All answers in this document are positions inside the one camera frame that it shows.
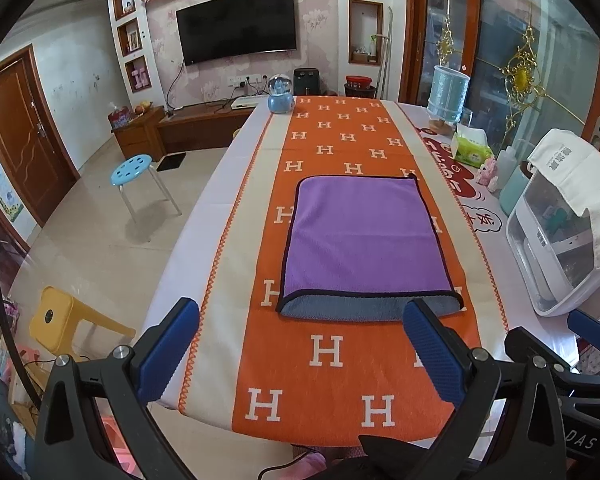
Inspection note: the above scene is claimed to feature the teal plastic jug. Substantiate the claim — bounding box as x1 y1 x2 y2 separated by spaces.
498 160 532 217

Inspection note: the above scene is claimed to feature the black flat-screen television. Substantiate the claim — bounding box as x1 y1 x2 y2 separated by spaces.
176 0 297 65

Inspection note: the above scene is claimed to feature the pink block flower toy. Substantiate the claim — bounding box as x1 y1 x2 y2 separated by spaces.
477 157 498 194

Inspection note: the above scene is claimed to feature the white printed tablecloth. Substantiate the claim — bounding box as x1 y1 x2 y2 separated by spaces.
142 94 581 451

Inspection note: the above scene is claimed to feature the white plastic squeeze bottle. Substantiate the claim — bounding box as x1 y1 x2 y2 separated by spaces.
495 145 518 191

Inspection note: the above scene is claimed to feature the black air fryer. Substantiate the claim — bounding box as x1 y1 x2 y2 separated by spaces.
294 67 321 96

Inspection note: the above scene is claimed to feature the brown wooden door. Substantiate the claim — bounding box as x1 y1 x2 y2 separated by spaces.
0 44 79 226

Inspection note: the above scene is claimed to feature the light blue water jug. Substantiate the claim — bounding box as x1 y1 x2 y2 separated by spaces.
427 65 470 124

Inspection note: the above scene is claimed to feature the orange H-pattern table runner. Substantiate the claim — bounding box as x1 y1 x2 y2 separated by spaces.
176 94 510 449

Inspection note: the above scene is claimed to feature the white countertop dish cabinet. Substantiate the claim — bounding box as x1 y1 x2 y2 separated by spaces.
506 174 600 320

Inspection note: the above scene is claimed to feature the green tissue pack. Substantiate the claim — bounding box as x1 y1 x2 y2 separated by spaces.
451 124 493 169

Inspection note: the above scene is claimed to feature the yellow plastic stool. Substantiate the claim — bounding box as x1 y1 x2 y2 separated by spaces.
29 286 135 362

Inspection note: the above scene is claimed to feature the black cable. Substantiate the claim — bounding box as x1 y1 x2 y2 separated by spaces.
0 204 44 411

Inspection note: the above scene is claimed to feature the red lidded black pot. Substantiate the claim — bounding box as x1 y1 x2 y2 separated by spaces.
344 75 376 99

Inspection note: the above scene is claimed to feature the purple and grey towel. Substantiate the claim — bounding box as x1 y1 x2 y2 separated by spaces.
276 174 464 323

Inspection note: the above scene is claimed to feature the blue round plastic stool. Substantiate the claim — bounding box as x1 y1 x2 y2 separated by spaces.
110 154 182 223

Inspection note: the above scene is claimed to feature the brown wooden TV cabinet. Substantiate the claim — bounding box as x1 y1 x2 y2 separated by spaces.
112 104 252 162

